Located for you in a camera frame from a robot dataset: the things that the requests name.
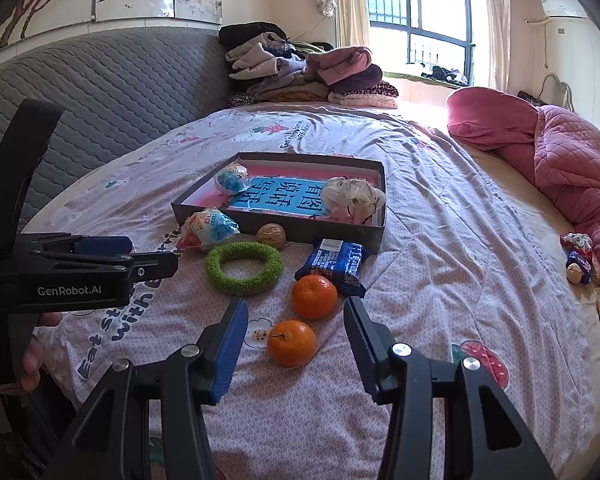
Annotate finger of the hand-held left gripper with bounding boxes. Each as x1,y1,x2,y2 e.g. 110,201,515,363
42,233,134,258
122,251,181,282

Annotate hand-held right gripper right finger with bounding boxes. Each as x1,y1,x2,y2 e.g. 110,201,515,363
342,296,556,480

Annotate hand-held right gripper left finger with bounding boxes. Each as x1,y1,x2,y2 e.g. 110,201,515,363
45,297,250,480

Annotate orange mandarin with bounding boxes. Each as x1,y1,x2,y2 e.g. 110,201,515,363
291,275,339,321
267,320,318,368

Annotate round snack packet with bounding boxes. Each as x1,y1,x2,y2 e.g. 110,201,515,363
176,207,241,253
215,162,251,196

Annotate green knitted ring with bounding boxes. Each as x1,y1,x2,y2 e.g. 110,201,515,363
205,241,284,297

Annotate grey cardboard box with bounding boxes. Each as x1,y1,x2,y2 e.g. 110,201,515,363
171,151,387,256

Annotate person's left hand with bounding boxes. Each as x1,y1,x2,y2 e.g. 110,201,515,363
21,311,64,394

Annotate blue biscuit packet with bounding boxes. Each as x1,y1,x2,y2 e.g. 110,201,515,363
294,238,370,299

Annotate brown walnut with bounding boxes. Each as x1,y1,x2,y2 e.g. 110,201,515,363
256,223,287,250

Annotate pink picture book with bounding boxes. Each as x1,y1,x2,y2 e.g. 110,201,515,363
200,162,381,222

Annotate grey quilted headboard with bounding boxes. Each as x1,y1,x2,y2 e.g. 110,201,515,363
0,25,232,235

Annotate beige fitted sheet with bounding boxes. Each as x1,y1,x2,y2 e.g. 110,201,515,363
462,144,600,480

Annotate pile of folded clothes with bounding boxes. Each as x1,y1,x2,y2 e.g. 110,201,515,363
218,21,400,110

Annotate small blue snack packet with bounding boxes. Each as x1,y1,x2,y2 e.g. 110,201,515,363
566,250,594,285

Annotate red white snack packet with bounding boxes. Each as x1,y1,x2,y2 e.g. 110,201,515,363
560,232,594,262

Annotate pink quilt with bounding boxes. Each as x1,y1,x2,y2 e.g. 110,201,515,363
445,86,600,313

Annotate dark clothes on windowsill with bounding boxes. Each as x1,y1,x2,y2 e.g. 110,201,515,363
422,65,469,86

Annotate beige curtain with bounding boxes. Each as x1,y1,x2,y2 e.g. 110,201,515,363
472,0,512,93
319,0,372,52

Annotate white metal chair back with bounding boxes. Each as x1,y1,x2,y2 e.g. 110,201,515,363
540,72,576,112

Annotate barred window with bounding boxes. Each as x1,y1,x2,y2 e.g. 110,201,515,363
362,0,474,86

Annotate white air conditioner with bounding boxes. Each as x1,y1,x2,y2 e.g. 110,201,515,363
540,0,589,19

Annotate white drawstring cloth bag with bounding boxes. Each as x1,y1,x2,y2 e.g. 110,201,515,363
322,176,386,224

